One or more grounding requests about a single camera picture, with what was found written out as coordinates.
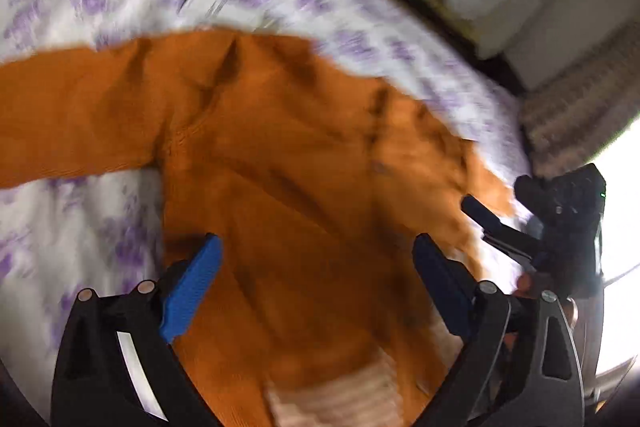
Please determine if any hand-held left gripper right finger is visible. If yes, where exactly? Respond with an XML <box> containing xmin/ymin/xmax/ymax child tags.
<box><xmin>412</xmin><ymin>233</ymin><xmax>586</xmax><ymax>427</ymax></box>

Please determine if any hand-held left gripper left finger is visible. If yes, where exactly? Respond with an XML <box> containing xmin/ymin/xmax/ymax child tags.
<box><xmin>50</xmin><ymin>233</ymin><xmax>224</xmax><ymax>427</ymax></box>

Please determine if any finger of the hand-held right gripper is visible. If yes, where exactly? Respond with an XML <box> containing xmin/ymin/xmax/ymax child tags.
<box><xmin>460</xmin><ymin>194</ymin><xmax>545</xmax><ymax>267</ymax></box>

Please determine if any person's right hand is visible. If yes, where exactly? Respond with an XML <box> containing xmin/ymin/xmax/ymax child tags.
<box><xmin>514</xmin><ymin>273</ymin><xmax>540</xmax><ymax>299</ymax></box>

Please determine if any beige striped cloth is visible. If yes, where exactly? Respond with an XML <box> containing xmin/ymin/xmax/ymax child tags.
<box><xmin>519</xmin><ymin>24</ymin><xmax>640</xmax><ymax>178</ymax></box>

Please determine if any beige ribbed cloth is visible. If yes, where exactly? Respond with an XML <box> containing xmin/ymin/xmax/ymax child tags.
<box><xmin>264</xmin><ymin>347</ymin><xmax>407</xmax><ymax>427</ymax></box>

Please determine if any orange knitted sweater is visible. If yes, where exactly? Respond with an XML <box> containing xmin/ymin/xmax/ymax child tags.
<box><xmin>0</xmin><ymin>29</ymin><xmax>516</xmax><ymax>427</ymax></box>

